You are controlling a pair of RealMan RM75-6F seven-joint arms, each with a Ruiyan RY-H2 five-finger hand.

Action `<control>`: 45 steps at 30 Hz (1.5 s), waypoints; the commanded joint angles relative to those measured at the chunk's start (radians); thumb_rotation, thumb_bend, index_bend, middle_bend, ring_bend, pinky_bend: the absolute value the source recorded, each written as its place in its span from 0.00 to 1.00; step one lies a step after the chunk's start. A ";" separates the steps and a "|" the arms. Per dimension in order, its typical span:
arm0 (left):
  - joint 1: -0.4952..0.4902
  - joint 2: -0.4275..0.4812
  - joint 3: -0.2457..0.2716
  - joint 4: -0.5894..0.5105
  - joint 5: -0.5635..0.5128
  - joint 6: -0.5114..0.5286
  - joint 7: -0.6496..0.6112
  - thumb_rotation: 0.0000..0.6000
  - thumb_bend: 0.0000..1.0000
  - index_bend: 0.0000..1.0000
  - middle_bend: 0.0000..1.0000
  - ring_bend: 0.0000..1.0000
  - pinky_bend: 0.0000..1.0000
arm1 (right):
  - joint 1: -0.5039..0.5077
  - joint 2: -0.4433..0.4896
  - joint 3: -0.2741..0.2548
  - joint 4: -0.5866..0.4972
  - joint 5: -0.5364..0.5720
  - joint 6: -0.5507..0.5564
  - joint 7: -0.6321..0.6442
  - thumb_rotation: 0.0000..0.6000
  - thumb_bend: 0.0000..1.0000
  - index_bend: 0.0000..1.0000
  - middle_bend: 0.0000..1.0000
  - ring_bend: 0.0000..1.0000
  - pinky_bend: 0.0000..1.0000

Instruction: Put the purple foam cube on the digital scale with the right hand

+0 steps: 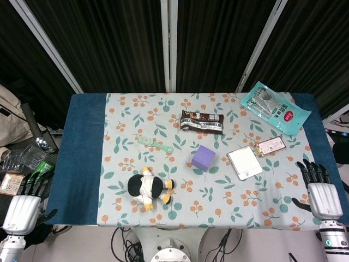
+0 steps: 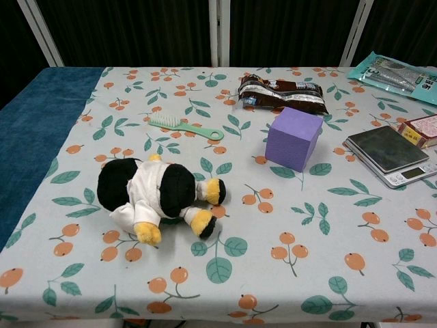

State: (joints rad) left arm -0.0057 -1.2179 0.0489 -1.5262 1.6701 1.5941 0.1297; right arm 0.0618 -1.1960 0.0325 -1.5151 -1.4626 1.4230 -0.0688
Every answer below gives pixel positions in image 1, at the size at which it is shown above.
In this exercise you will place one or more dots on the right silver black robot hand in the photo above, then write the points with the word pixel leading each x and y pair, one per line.
pixel 324 200

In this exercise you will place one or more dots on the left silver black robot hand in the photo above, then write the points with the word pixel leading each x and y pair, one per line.
pixel 23 213

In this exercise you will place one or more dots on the purple cube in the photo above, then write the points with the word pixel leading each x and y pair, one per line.
pixel 203 158

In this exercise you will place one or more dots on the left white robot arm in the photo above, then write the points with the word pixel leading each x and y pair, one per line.
pixel 11 247

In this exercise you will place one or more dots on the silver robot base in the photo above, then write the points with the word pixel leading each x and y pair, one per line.
pixel 171 251

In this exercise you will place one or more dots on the wooden framed box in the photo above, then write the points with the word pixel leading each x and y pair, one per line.
pixel 11 184

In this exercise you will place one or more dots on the green packet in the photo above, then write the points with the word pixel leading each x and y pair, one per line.
pixel 42 167

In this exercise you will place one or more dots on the crumpled clear plastic packaging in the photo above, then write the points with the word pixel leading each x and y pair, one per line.
pixel 11 163

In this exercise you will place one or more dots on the clear plastic tray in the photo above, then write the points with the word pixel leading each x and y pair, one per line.
pixel 34 157

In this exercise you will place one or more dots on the pink snack packet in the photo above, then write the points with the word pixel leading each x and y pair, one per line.
pixel 271 146

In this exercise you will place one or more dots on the blue table cover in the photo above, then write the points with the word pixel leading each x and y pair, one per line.
pixel 81 152

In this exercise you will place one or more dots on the beige fabric bag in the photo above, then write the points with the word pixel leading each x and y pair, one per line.
pixel 12 117

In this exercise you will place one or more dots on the teal pouch package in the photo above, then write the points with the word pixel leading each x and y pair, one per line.
pixel 272 107

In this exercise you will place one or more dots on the black white plush toy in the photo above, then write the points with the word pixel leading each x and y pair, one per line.
pixel 148 188

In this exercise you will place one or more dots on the brown snack package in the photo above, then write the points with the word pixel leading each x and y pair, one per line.
pixel 201 121

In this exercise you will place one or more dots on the green plastic comb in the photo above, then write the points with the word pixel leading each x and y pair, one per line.
pixel 152 144

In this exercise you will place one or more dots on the black curtain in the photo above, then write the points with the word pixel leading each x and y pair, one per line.
pixel 313 49
pixel 109 43
pixel 19 54
pixel 218 43

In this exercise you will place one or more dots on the floral tablecloth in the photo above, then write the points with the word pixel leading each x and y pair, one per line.
pixel 163 120

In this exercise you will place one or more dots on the white frame post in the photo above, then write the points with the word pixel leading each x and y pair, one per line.
pixel 169 43
pixel 263 43
pixel 43 38

